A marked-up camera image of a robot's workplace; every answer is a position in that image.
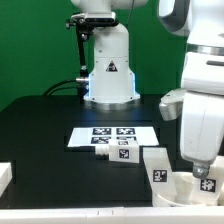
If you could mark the white marker sheet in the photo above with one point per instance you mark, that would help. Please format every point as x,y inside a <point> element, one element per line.
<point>91,136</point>

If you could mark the white fence bar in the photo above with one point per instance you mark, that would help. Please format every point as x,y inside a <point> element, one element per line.
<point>148,215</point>
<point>5,176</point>

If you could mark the white left fence bar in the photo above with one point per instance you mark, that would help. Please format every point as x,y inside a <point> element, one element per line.
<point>5,176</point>

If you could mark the camera on black stand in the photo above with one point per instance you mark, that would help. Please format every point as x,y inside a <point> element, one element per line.
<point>85,23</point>

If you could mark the white front fence bar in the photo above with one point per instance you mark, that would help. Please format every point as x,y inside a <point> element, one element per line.
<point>148,215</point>

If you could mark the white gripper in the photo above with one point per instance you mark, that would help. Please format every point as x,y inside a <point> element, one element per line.
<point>202,130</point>

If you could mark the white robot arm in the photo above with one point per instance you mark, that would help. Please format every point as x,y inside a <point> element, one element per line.
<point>189,32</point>

